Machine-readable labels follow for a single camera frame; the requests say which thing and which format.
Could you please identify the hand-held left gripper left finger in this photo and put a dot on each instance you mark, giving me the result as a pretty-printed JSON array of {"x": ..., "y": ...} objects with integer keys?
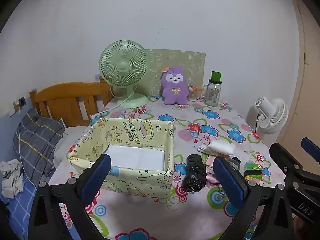
[{"x": 96, "y": 177}]

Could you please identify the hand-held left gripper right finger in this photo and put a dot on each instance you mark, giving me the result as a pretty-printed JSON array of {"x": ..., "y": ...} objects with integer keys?
[{"x": 230, "y": 183}]

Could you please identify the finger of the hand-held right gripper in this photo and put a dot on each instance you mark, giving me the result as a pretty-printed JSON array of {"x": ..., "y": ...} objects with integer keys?
[
  {"x": 311, "y": 147},
  {"x": 282, "y": 155}
]

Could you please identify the green tissue packet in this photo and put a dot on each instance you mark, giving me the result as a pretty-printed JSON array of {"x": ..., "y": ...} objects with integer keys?
[{"x": 252, "y": 166}]

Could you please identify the white cloth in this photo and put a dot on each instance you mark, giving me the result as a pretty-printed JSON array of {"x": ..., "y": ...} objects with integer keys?
[
  {"x": 222, "y": 148},
  {"x": 11, "y": 177}
]

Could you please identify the yellow cartoon fabric storage box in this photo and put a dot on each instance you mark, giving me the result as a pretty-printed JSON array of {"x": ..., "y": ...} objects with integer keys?
[{"x": 140, "y": 130}]

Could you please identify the pink packet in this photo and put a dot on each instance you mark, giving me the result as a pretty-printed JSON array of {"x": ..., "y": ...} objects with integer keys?
[{"x": 209, "y": 160}]

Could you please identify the white floor fan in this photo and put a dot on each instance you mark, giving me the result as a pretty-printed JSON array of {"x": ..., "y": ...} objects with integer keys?
[{"x": 272, "y": 115}]

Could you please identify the small white packet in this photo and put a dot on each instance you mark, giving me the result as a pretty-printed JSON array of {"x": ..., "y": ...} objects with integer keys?
[{"x": 203, "y": 148}]

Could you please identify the white quilt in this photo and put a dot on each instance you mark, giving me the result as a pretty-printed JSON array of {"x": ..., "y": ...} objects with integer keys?
[{"x": 67, "y": 140}]

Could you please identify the grey plaid pillow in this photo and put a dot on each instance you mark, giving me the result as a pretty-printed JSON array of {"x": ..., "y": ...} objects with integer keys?
[{"x": 37, "y": 140}]

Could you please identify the floral tablecloth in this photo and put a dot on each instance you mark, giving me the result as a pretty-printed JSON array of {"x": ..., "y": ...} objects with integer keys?
[{"x": 200, "y": 120}]

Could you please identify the blue checked bed sheet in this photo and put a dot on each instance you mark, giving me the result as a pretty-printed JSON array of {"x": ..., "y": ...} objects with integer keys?
[{"x": 22, "y": 205}]

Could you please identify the crumpled white cloth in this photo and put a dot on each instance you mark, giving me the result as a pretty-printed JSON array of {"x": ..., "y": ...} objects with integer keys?
[{"x": 11, "y": 177}]

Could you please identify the glass jar mug green lid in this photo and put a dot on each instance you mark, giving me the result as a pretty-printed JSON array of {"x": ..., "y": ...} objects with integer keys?
[{"x": 212, "y": 95}]

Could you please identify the wooden bed headboard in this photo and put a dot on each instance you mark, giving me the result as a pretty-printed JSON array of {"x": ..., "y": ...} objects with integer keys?
[{"x": 62, "y": 92}]

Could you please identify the cotton swab container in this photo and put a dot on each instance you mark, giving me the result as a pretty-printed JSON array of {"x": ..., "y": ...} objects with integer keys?
[{"x": 193, "y": 95}]

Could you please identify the blue tape piece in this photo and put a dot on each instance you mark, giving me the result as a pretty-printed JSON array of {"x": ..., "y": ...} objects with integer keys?
[
  {"x": 96, "y": 77},
  {"x": 33, "y": 90}
]

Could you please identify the purple plush toy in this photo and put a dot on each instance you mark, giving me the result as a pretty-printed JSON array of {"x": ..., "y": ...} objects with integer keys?
[{"x": 175, "y": 90}]

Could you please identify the green desk fan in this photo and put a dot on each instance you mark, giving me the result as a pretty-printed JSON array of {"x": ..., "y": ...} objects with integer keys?
[{"x": 122, "y": 66}]

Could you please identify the green patterned board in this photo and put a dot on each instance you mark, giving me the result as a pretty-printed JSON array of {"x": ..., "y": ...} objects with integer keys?
[{"x": 155, "y": 62}]

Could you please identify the wall socket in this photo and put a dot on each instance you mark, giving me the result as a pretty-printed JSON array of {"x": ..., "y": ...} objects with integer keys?
[{"x": 22, "y": 101}]

